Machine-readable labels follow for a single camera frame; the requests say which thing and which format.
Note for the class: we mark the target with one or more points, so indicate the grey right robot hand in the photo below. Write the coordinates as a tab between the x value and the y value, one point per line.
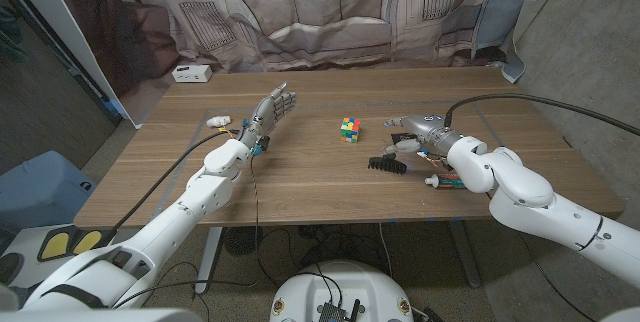
427	129

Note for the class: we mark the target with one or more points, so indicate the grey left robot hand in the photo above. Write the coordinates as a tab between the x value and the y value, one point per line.
267	114

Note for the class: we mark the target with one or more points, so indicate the black claw hair clip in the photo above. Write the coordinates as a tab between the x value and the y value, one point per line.
387	165

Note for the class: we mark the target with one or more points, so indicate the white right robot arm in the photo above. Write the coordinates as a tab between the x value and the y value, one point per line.
530	192

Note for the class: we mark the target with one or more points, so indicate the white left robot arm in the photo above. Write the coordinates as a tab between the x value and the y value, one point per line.
190	212

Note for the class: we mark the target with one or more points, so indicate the small white roll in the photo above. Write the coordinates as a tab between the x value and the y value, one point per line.
218	121

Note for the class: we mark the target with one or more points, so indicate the red green tube, white cap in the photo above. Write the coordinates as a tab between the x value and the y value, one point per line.
445	181

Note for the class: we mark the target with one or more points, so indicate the multicoloured puzzle cube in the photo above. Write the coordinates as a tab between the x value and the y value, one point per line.
350	130

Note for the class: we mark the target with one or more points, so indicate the white power strip box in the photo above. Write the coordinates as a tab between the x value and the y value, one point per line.
191	74

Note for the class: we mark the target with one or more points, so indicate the printed sofa room backdrop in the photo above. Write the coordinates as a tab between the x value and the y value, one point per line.
320	12

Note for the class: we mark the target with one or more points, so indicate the black round floor fan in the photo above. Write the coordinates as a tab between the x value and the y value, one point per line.
243	240

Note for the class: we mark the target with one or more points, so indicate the grey table leg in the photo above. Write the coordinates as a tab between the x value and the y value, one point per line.
465	257

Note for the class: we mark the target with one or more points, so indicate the white table leg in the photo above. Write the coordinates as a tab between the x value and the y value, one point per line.
209	262

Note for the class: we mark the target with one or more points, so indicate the white round robot torso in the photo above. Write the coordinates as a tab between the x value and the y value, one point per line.
345	287

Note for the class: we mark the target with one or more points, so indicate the blue plastic bin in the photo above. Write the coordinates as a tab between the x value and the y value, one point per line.
40	192

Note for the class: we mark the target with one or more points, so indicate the white board with yellow pads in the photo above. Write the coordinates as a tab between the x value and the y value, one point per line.
55	244

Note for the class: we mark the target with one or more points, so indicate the white partition post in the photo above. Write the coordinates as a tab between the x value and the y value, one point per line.
65	27

